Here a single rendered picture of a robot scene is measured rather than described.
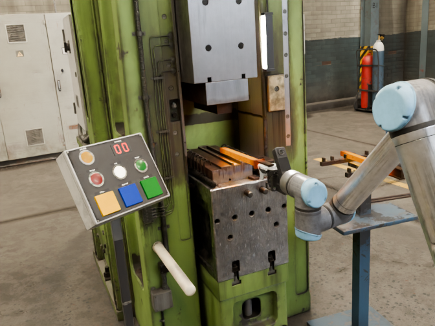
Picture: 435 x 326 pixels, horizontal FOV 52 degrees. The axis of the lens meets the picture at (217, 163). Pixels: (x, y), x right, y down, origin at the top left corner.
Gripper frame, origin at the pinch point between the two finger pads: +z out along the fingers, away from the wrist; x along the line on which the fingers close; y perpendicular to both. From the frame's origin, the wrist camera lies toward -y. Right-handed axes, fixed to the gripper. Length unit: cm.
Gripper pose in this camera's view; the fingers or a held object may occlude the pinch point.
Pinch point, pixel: (261, 163)
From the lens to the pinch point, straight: 179.5
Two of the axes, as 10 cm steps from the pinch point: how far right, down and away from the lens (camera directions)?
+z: -4.1, -2.2, 8.9
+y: 0.6, 9.6, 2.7
